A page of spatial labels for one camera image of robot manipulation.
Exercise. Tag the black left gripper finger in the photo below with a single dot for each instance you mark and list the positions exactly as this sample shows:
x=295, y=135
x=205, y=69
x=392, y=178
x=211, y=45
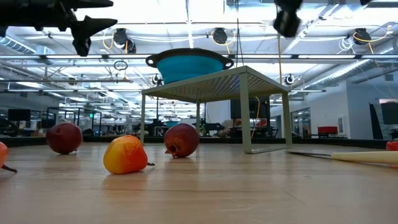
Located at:
x=90, y=26
x=93, y=3

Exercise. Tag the blue grey collapsible colander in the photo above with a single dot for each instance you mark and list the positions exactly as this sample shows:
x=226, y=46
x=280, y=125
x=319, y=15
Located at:
x=186, y=68

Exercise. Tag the dark red pomegranate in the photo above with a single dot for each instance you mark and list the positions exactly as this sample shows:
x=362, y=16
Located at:
x=182, y=140
x=63, y=138

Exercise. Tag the small orange yellow pear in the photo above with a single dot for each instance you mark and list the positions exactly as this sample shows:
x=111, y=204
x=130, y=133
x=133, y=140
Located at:
x=124, y=155
x=2, y=154

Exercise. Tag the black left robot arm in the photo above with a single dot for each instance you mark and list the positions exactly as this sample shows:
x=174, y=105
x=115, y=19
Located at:
x=15, y=14

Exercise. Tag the small red fruit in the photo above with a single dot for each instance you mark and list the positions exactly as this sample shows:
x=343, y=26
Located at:
x=392, y=146

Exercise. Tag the long ceiling light bar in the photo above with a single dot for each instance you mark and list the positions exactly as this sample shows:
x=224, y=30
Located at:
x=109, y=56

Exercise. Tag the black cabinet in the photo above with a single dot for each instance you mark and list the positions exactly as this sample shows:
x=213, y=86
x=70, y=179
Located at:
x=263, y=109

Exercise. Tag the green perforated metal riser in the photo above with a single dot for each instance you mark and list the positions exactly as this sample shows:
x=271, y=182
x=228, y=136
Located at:
x=217, y=90

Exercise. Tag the black monitor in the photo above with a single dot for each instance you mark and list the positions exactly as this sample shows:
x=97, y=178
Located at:
x=18, y=115

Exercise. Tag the red storage box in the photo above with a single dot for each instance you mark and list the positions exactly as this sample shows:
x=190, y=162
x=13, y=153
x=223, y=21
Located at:
x=327, y=130

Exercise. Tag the cream stick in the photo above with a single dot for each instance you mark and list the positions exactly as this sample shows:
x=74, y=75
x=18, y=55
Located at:
x=367, y=157

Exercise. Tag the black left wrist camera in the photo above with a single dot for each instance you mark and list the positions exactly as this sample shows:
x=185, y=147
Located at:
x=81, y=47

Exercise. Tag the black aluminium table frame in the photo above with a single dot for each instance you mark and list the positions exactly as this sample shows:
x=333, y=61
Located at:
x=28, y=141

